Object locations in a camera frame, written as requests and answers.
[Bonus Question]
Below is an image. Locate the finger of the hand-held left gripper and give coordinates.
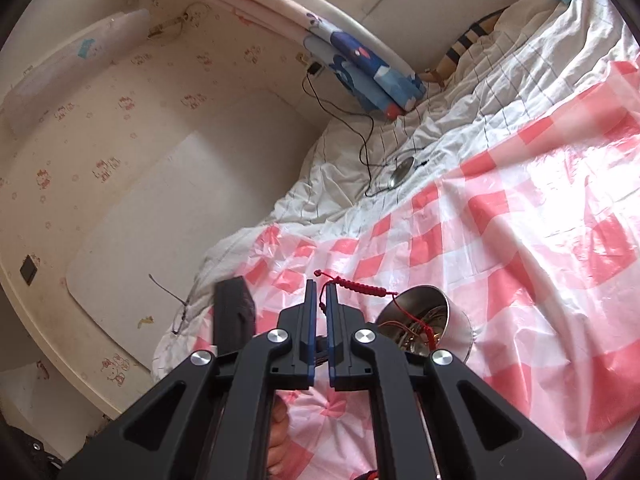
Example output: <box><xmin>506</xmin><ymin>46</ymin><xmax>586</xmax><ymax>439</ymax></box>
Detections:
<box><xmin>214</xmin><ymin>276</ymin><xmax>257</xmax><ymax>358</ymax></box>

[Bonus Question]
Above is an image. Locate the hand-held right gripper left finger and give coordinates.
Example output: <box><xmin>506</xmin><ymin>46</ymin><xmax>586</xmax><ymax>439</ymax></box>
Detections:
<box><xmin>57</xmin><ymin>279</ymin><xmax>318</xmax><ymax>480</ymax></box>

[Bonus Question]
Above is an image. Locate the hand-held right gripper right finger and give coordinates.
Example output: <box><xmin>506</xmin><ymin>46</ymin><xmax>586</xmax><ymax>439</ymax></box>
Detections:
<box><xmin>325</xmin><ymin>290</ymin><xmax>587</xmax><ymax>480</ymax></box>

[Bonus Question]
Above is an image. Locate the red braided cord bracelet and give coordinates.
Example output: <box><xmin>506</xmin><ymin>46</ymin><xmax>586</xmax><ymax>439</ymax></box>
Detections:
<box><xmin>313</xmin><ymin>270</ymin><xmax>442</xmax><ymax>351</ymax></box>

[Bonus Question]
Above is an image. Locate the stainless steel bowl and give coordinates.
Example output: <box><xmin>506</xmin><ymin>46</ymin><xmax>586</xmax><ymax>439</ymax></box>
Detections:
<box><xmin>375</xmin><ymin>285</ymin><xmax>474</xmax><ymax>365</ymax></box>

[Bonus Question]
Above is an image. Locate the person's left hand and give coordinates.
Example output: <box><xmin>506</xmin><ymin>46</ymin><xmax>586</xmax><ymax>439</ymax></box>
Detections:
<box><xmin>270</xmin><ymin>400</ymin><xmax>292</xmax><ymax>477</ymax></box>

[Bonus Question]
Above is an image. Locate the thin metal bangle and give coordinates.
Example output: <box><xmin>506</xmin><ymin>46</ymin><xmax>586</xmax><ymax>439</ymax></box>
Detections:
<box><xmin>385</xmin><ymin>310</ymin><xmax>446</xmax><ymax>357</ymax></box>

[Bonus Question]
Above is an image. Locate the white flat board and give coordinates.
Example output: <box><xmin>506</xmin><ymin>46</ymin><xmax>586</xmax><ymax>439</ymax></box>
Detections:
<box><xmin>65</xmin><ymin>87</ymin><xmax>323</xmax><ymax>348</ymax></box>

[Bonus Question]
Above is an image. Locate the round metal compact mirror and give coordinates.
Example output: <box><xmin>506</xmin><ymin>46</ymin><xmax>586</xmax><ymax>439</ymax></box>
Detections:
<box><xmin>390</xmin><ymin>156</ymin><xmax>416</xmax><ymax>190</ymax></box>

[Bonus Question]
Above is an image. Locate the pink checkered plastic sheet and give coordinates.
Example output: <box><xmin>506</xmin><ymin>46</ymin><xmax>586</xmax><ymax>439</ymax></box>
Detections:
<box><xmin>190</xmin><ymin>60</ymin><xmax>640</xmax><ymax>480</ymax></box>

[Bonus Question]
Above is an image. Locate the white quilt with thin lines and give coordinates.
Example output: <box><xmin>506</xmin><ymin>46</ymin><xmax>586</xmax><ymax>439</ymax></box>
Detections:
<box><xmin>150</xmin><ymin>0</ymin><xmax>640</xmax><ymax>381</ymax></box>

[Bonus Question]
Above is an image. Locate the dark cloth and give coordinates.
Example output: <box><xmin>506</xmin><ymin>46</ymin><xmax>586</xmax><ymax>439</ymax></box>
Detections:
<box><xmin>0</xmin><ymin>425</ymin><xmax>66</xmax><ymax>480</ymax></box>

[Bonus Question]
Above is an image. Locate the cartoon print curtain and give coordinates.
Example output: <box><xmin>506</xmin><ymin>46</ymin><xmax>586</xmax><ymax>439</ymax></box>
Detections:
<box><xmin>127</xmin><ymin>0</ymin><xmax>428</xmax><ymax>121</ymax></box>

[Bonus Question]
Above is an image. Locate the striped pillow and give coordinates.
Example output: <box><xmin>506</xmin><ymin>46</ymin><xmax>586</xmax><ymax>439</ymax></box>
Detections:
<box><xmin>420</xmin><ymin>7</ymin><xmax>511</xmax><ymax>86</ymax></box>

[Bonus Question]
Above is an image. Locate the thin grey wire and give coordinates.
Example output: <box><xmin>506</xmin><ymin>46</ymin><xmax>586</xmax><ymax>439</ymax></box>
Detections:
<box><xmin>148</xmin><ymin>273</ymin><xmax>191</xmax><ymax>335</ymax></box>

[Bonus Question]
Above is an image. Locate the black charging cable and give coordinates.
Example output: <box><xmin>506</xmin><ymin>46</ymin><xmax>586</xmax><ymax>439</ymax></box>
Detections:
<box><xmin>302</xmin><ymin>67</ymin><xmax>431</xmax><ymax>198</ymax></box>

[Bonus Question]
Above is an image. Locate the black wall switch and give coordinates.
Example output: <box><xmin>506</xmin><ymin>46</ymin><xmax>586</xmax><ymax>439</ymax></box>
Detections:
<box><xmin>19</xmin><ymin>255</ymin><xmax>40</xmax><ymax>287</ymax></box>

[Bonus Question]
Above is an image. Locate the wall hook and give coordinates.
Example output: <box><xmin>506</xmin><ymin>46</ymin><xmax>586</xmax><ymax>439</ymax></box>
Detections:
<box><xmin>147</xmin><ymin>4</ymin><xmax>206</xmax><ymax>41</ymax></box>

